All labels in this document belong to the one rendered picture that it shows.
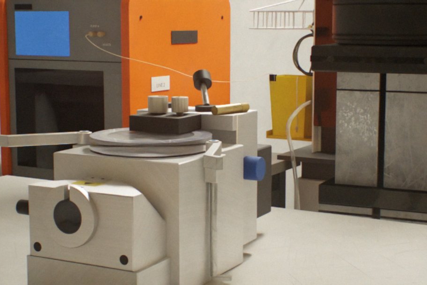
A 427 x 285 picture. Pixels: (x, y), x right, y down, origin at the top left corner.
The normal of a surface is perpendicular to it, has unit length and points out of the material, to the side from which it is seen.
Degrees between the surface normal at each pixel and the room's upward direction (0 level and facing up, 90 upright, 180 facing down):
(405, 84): 90
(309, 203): 90
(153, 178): 90
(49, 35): 90
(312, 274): 0
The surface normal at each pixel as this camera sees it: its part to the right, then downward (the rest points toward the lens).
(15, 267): 0.00, -0.99
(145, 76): 0.86, 0.07
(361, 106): -0.43, 0.13
